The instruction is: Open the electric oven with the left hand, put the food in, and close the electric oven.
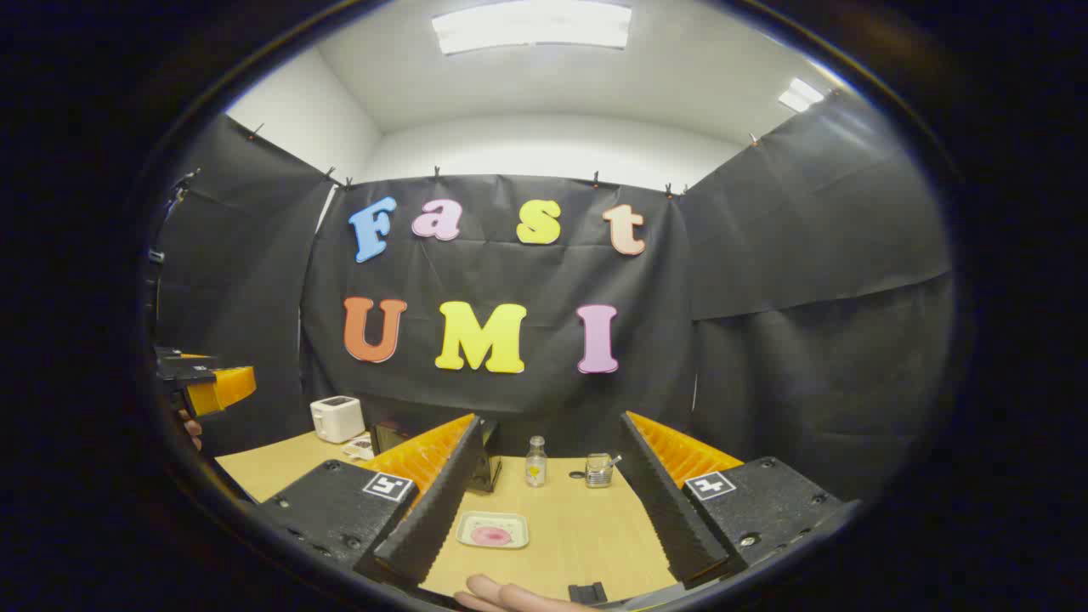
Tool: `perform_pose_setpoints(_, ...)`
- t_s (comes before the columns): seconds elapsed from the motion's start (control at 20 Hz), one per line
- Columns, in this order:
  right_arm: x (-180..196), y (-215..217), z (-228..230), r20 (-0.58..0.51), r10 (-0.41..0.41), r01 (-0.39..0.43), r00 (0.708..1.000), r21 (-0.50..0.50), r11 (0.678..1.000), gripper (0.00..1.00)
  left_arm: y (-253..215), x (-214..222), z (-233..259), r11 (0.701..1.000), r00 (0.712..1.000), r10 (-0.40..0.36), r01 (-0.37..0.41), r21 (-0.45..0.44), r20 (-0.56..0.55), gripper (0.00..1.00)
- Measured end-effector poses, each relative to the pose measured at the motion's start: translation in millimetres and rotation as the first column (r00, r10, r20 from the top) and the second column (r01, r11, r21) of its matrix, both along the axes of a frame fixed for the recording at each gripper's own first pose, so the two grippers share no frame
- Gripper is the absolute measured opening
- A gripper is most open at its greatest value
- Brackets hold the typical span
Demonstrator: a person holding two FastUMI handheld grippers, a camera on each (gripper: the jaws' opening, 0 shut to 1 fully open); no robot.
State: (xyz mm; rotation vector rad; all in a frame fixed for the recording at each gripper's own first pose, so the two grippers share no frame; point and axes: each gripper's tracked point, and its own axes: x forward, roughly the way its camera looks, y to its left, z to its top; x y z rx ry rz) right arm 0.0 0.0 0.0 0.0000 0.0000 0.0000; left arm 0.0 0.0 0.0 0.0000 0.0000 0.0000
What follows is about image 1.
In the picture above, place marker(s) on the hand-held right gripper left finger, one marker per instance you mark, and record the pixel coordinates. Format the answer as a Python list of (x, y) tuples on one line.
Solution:
[(433, 518)]

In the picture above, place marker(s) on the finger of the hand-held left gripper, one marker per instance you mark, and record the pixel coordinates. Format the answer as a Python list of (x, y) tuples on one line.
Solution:
[(223, 387)]

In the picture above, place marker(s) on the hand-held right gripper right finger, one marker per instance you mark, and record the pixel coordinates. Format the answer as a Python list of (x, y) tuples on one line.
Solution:
[(671, 518)]

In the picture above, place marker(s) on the white square plate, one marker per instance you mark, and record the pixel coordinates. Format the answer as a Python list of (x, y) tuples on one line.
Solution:
[(476, 520)]

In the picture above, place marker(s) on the pink meat slice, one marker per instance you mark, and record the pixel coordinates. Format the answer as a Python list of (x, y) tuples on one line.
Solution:
[(491, 535)]

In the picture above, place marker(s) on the black electric oven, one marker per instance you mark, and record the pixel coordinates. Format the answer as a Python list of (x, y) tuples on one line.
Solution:
[(486, 467)]

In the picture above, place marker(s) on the white sectioned snack dish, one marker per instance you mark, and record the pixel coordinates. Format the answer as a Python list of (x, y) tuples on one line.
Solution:
[(359, 447)]

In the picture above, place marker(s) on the clear bottle with yellow label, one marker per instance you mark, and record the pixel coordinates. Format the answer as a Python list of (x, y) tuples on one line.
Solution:
[(535, 466)]

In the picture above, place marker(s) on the white toaster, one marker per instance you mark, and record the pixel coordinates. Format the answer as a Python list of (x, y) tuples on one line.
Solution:
[(337, 418)]

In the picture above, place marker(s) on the black backdrop cloth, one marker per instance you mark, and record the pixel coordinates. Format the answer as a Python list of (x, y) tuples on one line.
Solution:
[(765, 340)]

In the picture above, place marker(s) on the ceiling light panel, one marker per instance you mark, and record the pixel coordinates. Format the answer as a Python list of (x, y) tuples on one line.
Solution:
[(801, 93), (531, 24)]

